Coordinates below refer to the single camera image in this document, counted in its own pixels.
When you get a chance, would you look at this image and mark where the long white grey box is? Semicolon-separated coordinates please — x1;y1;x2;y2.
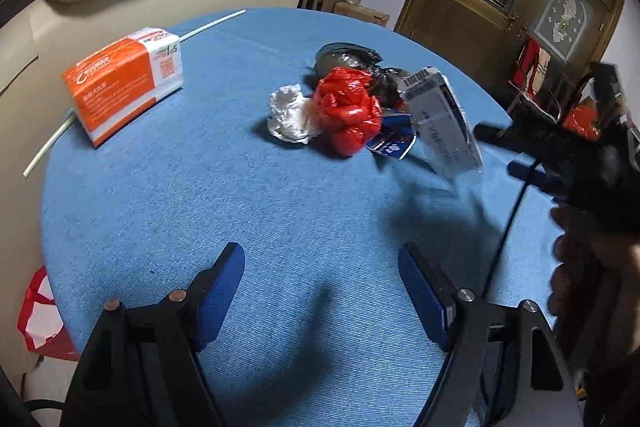
397;67;483;180

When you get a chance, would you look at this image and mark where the torn blue toothpaste box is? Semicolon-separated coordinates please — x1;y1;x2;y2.
366;108;416;160

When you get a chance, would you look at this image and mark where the white tissue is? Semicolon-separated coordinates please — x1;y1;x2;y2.
267;83;323;145

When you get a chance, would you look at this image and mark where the red plastic bag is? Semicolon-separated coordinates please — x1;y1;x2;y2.
312;66;382;157

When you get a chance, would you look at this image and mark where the black plastic bag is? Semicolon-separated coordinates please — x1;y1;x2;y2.
314;42;410;109

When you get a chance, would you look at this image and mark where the person's right hand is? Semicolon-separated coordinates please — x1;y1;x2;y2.
548;207;639;360

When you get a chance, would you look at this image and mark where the large red bag on stool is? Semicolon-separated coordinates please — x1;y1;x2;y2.
563;105;600;141

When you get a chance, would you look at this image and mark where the blue tablecloth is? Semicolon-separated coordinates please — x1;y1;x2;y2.
41;9;558;426

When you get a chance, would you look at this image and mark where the chair with red cloth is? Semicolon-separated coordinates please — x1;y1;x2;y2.
509;37;564;108

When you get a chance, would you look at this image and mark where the red white paper bag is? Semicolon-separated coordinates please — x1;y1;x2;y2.
17;265;80;362

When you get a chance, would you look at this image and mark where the white plastic rod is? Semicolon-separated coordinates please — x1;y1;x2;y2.
22;8;248;179

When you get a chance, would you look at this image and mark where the orange white tissue pack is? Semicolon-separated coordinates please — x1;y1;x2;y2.
60;26;185;148

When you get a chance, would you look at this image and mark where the brown cardboard box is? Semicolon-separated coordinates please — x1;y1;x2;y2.
334;1;390;27

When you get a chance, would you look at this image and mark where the cream leather sofa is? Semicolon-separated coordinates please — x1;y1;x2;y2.
1;0;298;377

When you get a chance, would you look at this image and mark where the black cable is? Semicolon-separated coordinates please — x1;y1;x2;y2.
480;156;544;301

